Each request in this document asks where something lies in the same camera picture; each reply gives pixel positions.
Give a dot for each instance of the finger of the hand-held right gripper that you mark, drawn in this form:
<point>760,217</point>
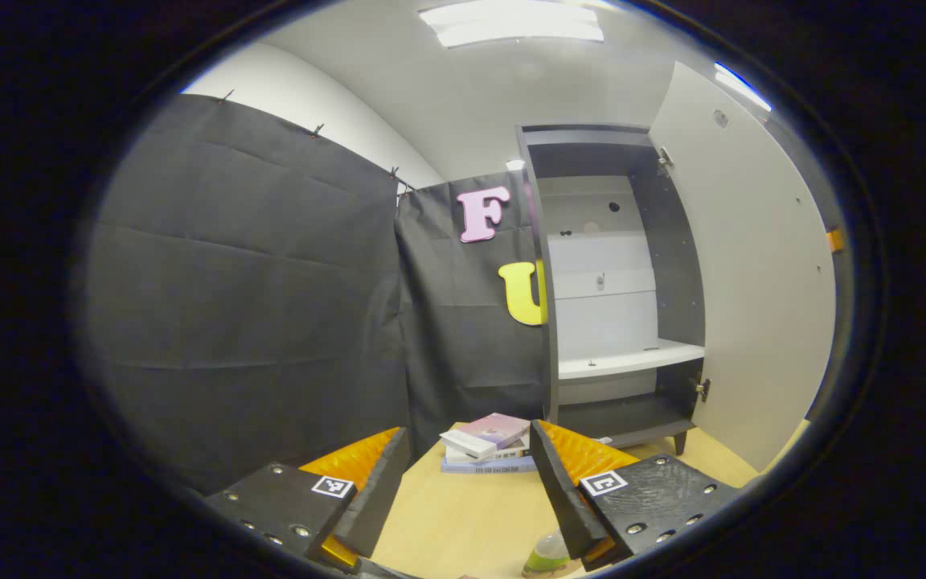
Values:
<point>833,240</point>

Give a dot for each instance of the grey cabinet door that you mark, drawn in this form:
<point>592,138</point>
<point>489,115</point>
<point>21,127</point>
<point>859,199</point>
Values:
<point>752,281</point>

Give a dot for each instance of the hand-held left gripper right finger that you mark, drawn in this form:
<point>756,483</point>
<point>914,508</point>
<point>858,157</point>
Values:
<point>563,498</point>

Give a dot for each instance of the pink book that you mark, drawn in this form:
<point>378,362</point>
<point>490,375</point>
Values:
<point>495,426</point>

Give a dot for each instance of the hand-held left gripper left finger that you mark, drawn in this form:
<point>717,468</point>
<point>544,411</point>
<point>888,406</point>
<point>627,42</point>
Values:
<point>374,498</point>

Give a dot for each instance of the blue book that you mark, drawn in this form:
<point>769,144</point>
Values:
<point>479,466</point>

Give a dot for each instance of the white book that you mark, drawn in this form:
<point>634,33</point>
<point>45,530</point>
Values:
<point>511,452</point>

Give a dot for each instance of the dark grey cabinet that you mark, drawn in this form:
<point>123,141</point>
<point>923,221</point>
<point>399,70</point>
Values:
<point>672,265</point>

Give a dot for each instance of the black backdrop cloth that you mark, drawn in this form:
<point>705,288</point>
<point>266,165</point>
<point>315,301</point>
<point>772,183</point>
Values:
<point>270,305</point>

